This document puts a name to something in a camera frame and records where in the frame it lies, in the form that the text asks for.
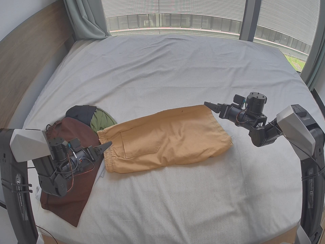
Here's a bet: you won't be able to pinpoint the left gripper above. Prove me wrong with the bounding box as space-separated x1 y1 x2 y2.
76 145 102 166

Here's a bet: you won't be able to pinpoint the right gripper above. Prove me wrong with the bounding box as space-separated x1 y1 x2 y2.
219 103 246 126

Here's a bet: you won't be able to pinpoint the tan shorts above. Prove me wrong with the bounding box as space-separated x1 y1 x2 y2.
97 105 233 173

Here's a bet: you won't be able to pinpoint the green garment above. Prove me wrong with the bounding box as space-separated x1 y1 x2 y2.
90 108 118 133

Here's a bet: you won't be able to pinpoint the black garment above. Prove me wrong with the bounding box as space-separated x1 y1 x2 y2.
66 105 98 126

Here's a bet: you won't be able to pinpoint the brown garment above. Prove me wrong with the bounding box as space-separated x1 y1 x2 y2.
40 117 104 228

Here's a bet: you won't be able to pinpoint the window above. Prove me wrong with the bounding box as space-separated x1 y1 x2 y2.
98 0 325 91

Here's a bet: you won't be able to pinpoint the grey-green curtain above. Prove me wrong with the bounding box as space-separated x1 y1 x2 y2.
60 0 112 40

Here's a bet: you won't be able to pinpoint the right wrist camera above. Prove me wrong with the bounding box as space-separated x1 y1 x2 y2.
234 94 247 109

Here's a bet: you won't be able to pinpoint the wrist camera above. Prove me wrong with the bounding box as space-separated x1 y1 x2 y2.
234 94 247 109
67 138 82 152

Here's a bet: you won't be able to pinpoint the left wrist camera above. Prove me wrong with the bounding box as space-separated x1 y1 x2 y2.
67 138 82 152

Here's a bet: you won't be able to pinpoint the black cable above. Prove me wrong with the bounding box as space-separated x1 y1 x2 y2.
269 122 325 171
36 225 59 244

